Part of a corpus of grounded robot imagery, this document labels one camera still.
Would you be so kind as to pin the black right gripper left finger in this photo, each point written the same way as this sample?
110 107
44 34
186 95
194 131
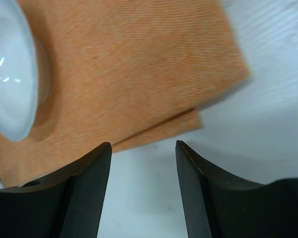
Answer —
66 203

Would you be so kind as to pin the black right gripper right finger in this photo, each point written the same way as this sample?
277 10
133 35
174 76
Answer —
219 204

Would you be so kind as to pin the orange cloth placemat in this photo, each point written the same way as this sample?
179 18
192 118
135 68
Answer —
119 68

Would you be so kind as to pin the white paper bowl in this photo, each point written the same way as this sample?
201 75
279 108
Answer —
25 75

